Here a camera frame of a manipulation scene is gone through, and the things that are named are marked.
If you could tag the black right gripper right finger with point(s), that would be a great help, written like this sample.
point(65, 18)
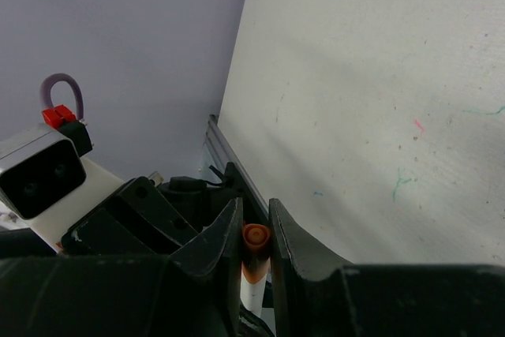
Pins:
point(318, 293)

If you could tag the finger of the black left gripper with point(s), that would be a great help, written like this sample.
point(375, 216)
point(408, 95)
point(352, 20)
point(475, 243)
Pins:
point(135, 219)

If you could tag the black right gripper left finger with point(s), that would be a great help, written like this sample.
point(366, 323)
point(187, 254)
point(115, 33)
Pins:
point(194, 291)

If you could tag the orange capped white marker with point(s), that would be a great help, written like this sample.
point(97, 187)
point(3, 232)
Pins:
point(255, 264)

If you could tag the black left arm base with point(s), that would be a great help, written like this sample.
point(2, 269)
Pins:
point(199, 201)

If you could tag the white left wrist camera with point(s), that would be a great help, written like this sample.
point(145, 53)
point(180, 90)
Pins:
point(48, 185)

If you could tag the aluminium mounting rail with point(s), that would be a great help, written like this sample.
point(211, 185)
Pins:
point(220, 154)

